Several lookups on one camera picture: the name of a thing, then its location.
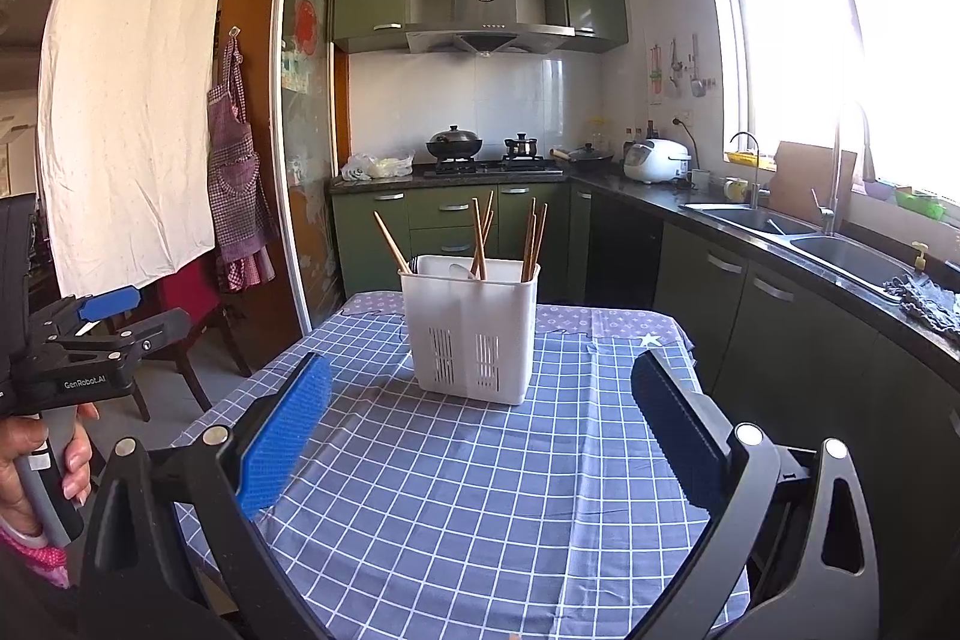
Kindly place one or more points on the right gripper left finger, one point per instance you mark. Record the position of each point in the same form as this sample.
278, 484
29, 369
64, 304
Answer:
137, 577

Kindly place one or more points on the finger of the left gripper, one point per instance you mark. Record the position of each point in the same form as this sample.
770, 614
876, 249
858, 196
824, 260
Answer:
142, 336
74, 317

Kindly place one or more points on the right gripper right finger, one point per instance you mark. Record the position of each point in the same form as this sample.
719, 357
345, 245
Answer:
788, 551

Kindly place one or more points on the wooden chopstick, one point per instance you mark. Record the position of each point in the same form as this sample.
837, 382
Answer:
488, 211
526, 249
535, 229
529, 242
403, 266
477, 270

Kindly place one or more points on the pink patterned forearm sleeve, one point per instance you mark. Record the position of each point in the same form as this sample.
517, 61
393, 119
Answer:
39, 554

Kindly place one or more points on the green kitchen cabinets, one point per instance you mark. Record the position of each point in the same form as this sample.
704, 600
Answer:
776, 339

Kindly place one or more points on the chrome kitchen faucet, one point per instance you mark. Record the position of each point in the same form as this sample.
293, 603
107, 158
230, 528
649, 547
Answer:
827, 208

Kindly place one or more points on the purple hanging apron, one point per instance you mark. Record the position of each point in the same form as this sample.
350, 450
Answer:
242, 221

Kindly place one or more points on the blue checked tablecloth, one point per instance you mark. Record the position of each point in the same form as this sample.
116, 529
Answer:
415, 515

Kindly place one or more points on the grey dish rag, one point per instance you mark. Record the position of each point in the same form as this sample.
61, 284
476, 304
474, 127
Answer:
922, 300

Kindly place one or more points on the white plastic bag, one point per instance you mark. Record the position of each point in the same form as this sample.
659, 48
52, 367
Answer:
364, 168

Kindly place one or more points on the steel double sink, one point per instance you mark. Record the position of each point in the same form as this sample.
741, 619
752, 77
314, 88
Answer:
847, 259

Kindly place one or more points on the white hanging cloth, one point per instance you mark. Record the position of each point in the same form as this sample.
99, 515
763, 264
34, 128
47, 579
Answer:
122, 139

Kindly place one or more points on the white plastic utensil holder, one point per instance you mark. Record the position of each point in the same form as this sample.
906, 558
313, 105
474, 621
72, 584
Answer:
471, 337

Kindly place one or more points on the green plastic basket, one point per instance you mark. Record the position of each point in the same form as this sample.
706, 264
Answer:
920, 202

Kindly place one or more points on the wooden cutting board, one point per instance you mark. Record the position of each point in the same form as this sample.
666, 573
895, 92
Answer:
799, 168

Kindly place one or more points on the black wok with lid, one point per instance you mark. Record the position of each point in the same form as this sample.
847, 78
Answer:
454, 144

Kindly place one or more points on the white rice cooker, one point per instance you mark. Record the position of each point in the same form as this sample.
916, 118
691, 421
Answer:
656, 161

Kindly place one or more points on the small black pot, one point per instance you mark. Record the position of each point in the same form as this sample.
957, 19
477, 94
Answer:
521, 148

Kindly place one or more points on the black frying pan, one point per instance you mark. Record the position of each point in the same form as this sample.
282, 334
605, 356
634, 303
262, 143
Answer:
585, 156

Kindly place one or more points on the steel range hood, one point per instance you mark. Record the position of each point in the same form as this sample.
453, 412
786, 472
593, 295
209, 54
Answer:
483, 27

